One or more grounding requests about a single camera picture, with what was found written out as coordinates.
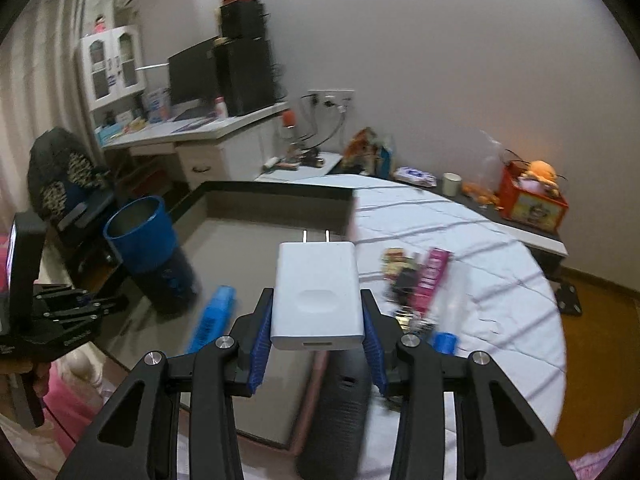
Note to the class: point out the orange plush toy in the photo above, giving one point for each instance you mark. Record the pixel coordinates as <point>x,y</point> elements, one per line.
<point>539,177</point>

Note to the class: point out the pink snack packet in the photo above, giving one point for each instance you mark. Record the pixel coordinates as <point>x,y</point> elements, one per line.
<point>429,278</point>

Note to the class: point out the clear plastic bag with oranges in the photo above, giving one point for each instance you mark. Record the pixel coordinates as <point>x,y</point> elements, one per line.
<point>483,189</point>

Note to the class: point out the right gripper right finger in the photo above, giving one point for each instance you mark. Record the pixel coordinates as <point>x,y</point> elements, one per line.
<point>381,335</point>

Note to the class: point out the clear tube blue cap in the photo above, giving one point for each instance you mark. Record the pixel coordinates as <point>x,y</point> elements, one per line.
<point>453,309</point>

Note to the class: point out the colourful snack bags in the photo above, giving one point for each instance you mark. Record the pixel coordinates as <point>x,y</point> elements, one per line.
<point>369,154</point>

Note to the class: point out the white USB charger plug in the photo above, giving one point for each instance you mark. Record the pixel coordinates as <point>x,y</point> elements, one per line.
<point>316,301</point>

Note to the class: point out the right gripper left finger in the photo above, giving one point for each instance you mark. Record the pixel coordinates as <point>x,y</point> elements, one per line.
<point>251,333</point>

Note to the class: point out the office chair with leopard cloth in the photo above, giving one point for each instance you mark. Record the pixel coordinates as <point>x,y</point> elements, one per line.
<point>74,196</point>

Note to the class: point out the white black low tv cabinet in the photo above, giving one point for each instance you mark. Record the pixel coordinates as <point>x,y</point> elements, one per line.
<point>546,248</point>

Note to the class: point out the black remote control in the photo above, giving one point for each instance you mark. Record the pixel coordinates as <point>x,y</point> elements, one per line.
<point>335,438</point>

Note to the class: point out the white wet wipes pack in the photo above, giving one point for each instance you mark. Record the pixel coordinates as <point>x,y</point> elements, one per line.
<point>413,176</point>

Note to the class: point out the clear bottle red cap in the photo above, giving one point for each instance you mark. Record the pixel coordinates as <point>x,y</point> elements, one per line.
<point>290,133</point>

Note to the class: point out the white striped table cloth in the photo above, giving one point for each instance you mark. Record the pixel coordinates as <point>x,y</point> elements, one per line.
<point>512,311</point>

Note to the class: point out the white wall power strip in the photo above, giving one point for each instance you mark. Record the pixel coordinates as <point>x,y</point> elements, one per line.
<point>332,97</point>

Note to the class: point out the blue rectangular stick box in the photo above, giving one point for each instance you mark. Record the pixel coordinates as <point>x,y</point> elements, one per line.
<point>214,319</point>

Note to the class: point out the black bathroom scale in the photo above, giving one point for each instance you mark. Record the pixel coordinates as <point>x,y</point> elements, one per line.
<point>567,299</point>

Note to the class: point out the pink green cardboard box tray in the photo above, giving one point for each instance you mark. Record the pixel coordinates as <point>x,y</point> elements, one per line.
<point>231,233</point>

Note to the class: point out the black speaker box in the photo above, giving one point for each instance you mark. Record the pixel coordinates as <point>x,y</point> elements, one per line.
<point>242,20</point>

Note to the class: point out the black computer monitor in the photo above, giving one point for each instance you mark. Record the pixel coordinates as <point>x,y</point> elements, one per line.
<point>193,73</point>

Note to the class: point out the red storage box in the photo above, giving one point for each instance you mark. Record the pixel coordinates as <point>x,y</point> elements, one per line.
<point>539,211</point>

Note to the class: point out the white glass door cabinet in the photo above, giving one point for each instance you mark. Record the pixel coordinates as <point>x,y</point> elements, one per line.
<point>110,65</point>

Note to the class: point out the pink blanket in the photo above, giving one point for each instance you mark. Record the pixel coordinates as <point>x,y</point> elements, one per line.
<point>77,392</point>

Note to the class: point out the black computer tower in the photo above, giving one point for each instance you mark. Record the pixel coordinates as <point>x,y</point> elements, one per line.
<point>244,75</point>

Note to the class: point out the white pink lotion bottle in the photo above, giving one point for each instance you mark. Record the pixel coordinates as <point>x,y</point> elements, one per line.
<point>221,109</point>

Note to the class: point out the white paper cup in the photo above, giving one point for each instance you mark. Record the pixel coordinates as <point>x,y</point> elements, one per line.
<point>451,184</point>

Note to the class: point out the blue steel tumbler cup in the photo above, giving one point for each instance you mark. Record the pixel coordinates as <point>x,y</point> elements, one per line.
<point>146,244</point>

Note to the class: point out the white desk with drawers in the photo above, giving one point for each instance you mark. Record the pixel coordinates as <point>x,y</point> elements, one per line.
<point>232,149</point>

